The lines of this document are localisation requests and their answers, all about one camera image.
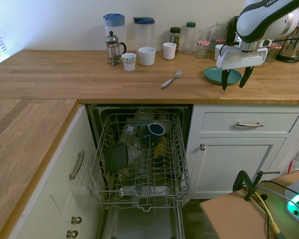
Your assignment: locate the dark spice jar black lid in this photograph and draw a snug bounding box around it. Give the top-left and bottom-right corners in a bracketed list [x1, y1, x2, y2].
[169, 26, 182, 54]

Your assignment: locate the yellow cable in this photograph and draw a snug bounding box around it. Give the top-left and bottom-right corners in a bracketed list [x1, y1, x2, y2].
[253, 190, 282, 235]

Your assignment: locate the metal drawer handle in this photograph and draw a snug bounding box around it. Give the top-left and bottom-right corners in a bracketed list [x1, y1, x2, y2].
[236, 121, 265, 128]

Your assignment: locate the black metal clamp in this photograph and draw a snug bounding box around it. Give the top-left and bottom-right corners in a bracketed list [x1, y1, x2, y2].
[232, 170, 281, 202]

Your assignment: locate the white-handled metal fork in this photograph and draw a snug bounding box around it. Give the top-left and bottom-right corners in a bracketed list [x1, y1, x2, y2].
[160, 70, 183, 90]

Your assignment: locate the black plastic container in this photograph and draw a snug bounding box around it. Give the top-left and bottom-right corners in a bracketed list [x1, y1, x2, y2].
[104, 142, 129, 173]

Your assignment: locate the grey wire dishwasher rack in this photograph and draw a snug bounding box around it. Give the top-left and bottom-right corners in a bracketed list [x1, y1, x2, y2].
[86, 112, 192, 213]

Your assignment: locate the clear bottle green lid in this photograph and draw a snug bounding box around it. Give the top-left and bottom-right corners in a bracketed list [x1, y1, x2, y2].
[184, 21, 198, 55]

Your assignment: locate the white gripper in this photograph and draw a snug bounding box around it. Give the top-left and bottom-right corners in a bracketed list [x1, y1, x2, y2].
[215, 46, 269, 92]

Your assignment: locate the clear pitcher dark blue lid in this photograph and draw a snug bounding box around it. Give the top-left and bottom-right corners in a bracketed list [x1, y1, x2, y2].
[132, 16, 156, 50]

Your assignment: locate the dark blue mug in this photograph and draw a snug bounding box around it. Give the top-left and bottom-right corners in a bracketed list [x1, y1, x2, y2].
[142, 122, 166, 148]

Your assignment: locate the stainless steel kettle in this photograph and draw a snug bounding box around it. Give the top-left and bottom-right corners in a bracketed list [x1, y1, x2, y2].
[275, 17, 299, 63]

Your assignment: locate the black cable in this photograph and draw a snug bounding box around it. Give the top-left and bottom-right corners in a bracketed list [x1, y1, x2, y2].
[242, 179, 299, 239]

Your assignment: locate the white mug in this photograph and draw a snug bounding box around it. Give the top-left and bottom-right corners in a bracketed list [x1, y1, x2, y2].
[214, 44, 227, 62]

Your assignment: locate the white drawer front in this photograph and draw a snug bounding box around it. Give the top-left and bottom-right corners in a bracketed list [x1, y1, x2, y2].
[200, 112, 299, 133]

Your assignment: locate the white cabinet door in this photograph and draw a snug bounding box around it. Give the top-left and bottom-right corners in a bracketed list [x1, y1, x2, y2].
[193, 136, 288, 194]

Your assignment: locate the wide white ceramic cup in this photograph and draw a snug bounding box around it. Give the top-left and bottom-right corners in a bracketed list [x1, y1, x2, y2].
[138, 46, 157, 67]

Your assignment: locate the clear glass tumbler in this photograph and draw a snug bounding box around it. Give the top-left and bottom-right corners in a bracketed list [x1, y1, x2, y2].
[198, 29, 212, 42]

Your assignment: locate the patterned paper cup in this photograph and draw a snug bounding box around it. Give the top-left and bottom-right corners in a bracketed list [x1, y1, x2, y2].
[121, 52, 137, 72]

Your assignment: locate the clear pitcher light blue lid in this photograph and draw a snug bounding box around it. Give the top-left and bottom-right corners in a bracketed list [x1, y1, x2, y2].
[103, 13, 126, 52]

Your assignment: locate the curved metal cabinet handle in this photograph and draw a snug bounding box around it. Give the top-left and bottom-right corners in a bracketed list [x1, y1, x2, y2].
[69, 150, 85, 181]

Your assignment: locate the clear glass jar with label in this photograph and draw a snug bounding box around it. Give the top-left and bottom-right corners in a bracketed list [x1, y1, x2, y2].
[119, 122, 140, 148]

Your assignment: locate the teal plate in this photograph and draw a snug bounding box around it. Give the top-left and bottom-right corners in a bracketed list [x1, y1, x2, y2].
[203, 66, 242, 86]

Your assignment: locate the clear plastic container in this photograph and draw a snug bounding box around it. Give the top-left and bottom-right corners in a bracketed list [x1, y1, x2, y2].
[119, 145, 144, 178]

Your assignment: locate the large empty glass jar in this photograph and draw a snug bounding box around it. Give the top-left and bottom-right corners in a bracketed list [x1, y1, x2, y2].
[209, 22, 230, 52]

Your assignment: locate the glass French press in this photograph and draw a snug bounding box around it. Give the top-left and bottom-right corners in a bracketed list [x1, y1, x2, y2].
[104, 30, 128, 67]

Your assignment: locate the glass jar red gingham lid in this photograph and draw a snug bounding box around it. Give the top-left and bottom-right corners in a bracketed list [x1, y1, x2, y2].
[196, 39, 211, 59]
[264, 42, 283, 63]
[212, 38, 227, 53]

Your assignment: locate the yellow plastic item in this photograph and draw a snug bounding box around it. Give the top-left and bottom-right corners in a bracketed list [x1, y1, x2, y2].
[153, 135, 170, 158]

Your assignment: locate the dishwasher door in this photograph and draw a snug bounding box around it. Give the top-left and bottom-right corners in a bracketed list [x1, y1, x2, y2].
[101, 206, 186, 239]

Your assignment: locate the small white cup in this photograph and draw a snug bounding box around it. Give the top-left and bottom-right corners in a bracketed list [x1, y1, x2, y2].
[163, 42, 178, 60]

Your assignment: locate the wooden mounting board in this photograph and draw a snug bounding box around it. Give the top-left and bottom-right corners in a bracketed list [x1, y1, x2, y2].
[199, 168, 299, 239]

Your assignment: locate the tall black appliance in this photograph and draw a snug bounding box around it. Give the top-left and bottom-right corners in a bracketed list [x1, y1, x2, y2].
[225, 15, 240, 43]

